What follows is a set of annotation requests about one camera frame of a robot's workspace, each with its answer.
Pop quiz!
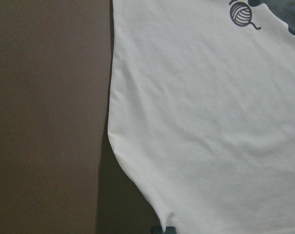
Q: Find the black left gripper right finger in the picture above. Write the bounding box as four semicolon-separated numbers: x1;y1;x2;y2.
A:
166;226;177;234

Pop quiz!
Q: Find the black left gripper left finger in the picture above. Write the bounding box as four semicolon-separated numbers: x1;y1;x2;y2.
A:
151;226;162;234

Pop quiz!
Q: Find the cream long-sleeve cat shirt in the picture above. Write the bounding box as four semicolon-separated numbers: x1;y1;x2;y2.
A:
108;0;295;234

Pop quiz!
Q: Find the brown paper table cover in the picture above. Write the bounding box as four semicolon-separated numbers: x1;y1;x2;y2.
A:
0;0;159;234

